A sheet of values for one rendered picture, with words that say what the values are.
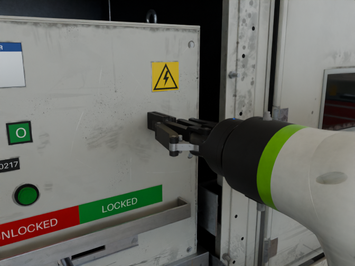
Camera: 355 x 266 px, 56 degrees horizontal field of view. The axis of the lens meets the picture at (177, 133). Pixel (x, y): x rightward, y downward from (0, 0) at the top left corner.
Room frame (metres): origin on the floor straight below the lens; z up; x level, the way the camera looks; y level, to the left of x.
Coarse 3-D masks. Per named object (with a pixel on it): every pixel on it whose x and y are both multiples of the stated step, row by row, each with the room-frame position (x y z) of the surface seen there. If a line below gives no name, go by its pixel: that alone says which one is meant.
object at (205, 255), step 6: (198, 246) 0.66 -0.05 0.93; (198, 252) 0.64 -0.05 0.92; (204, 252) 0.64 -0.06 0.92; (186, 258) 0.61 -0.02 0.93; (192, 258) 0.62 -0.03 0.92; (204, 258) 0.63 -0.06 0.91; (168, 264) 0.59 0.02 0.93; (174, 264) 0.59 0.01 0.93; (180, 264) 0.60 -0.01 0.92; (186, 264) 0.61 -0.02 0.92; (204, 264) 0.63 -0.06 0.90
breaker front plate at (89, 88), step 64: (64, 64) 0.50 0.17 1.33; (128, 64) 0.56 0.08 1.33; (192, 64) 0.63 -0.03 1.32; (0, 128) 0.45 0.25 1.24; (64, 128) 0.50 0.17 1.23; (128, 128) 0.55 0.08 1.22; (0, 192) 0.44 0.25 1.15; (64, 192) 0.49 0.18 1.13; (128, 192) 0.55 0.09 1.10; (192, 192) 0.63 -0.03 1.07; (0, 256) 0.44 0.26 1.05; (128, 256) 0.55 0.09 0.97
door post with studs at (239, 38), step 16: (224, 0) 0.67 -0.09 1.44; (240, 0) 0.63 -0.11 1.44; (256, 0) 0.65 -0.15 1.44; (224, 16) 0.67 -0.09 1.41; (240, 16) 0.63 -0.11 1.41; (256, 16) 0.65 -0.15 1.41; (224, 32) 0.66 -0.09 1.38; (240, 32) 0.63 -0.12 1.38; (256, 32) 0.65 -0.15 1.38; (224, 48) 0.66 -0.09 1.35; (240, 48) 0.63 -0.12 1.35; (224, 64) 0.66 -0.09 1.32; (240, 64) 0.63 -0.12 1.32; (224, 80) 0.66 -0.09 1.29; (240, 80) 0.64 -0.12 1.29; (224, 96) 0.66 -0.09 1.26; (240, 96) 0.64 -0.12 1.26; (224, 112) 0.66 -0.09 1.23; (240, 112) 0.64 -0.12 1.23; (224, 192) 0.62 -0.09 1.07; (224, 208) 0.62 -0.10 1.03; (240, 208) 0.64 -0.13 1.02; (224, 224) 0.63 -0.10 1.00; (240, 224) 0.65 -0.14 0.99; (224, 240) 0.63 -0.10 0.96; (240, 240) 0.65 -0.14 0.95; (224, 256) 0.62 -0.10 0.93; (240, 256) 0.65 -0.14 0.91
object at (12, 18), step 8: (0, 16) 0.46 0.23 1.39; (8, 16) 0.46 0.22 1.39; (16, 16) 0.47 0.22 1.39; (88, 24) 0.52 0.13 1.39; (96, 24) 0.53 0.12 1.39; (104, 24) 0.54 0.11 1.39; (112, 24) 0.54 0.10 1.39; (120, 24) 0.55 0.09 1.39; (128, 24) 0.56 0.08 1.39; (136, 24) 0.57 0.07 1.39; (144, 24) 0.57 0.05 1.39; (152, 24) 0.58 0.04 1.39; (160, 24) 0.59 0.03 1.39; (168, 24) 0.60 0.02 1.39; (96, 248) 0.53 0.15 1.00; (104, 248) 0.53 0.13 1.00; (72, 256) 0.51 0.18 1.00
